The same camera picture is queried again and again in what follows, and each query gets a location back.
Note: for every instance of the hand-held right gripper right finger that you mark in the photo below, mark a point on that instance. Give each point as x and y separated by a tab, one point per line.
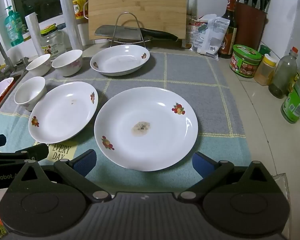
203	165

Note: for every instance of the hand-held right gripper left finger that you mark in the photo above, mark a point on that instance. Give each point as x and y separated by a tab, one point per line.
86	162

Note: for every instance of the white floral bowl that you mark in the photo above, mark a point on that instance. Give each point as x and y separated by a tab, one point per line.
67	65
38	66
27	95

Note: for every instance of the large white fruit-print plate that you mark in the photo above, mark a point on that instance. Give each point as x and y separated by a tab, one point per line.
145	142

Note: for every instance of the deep white fruit-print plate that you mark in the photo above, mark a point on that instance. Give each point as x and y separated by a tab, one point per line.
120	60

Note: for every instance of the steel sink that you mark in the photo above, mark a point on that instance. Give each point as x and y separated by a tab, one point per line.
15	80

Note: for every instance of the grey and teal checked mat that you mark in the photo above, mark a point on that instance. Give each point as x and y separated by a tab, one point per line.
189	80

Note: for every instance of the steel faucet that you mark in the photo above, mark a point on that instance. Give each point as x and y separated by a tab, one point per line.
5	55

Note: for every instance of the green sauce jar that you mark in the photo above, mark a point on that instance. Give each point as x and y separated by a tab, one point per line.
244	65

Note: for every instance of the yellow-lid spice jar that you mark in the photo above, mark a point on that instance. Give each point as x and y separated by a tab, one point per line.
263	73

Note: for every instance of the glass jar with yellow lid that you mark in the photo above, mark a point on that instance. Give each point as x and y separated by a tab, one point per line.
51	43

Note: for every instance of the green-label plastic bottle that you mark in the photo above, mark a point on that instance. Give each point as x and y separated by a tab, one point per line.
294	102

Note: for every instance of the green dish soap bottle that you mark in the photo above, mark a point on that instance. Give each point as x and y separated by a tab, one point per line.
13	30

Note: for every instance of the short white paper roll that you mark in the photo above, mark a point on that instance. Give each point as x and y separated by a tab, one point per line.
34	35

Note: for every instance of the red-capped glass bottle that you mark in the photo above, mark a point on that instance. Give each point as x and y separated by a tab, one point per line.
282	77

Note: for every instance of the dark soy sauce bottle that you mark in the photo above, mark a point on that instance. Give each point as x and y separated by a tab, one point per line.
231	42

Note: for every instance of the white seasoning packet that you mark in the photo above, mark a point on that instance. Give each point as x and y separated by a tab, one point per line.
209	37

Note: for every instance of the green-capped bottle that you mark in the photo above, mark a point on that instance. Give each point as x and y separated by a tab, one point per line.
264	49

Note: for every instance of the tall white paper roll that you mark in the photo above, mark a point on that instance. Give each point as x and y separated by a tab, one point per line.
70	22

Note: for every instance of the red and white packet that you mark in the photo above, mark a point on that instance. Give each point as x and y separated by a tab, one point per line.
189	30

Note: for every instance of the brown cylindrical container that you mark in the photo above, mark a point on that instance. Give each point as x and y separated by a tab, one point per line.
249	27

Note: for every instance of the yellow-label oil jug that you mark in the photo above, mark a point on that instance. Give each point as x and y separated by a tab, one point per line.
78	7

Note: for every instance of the bamboo cutting board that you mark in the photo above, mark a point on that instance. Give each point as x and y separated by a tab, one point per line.
140	5

